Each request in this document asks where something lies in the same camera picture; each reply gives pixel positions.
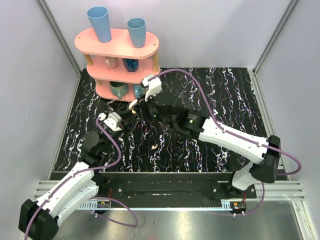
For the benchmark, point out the tall blue cup left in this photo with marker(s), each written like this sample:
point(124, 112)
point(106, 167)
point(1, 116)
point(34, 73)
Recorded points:
point(100, 22)

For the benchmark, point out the blue cup right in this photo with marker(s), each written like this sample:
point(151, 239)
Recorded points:
point(137, 31)

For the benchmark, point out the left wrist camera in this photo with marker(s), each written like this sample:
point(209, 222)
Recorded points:
point(113, 121)

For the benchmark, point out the white earbuds charging case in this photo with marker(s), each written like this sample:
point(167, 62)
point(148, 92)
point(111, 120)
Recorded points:
point(134, 107)

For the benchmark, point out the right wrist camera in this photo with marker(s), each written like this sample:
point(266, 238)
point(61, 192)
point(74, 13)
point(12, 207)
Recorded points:
point(151, 86)

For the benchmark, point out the pink three-tier shelf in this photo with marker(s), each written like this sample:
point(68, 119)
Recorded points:
point(121, 47)

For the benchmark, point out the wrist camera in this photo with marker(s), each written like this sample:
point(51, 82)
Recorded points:
point(151, 86)
point(113, 121)

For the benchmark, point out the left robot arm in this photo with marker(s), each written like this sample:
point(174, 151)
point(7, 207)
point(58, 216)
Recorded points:
point(40, 219)

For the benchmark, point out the pink mug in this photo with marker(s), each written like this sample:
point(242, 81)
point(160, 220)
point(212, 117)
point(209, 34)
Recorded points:
point(111, 62)

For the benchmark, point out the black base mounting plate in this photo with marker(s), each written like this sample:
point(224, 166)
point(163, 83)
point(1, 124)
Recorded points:
point(166, 190)

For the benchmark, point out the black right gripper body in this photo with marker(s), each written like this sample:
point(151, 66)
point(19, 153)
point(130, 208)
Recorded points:
point(148, 109)

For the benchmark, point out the green ceramic mug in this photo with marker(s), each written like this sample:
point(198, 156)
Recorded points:
point(119, 89)

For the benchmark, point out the dark blue mug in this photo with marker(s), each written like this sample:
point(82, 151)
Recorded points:
point(131, 65)

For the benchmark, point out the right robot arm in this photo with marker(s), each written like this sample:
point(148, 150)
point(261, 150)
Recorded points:
point(263, 153)

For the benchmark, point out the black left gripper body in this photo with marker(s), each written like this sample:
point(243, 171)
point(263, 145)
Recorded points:
point(125, 120)

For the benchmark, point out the blue butterfly mug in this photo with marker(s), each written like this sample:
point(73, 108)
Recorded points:
point(138, 90)

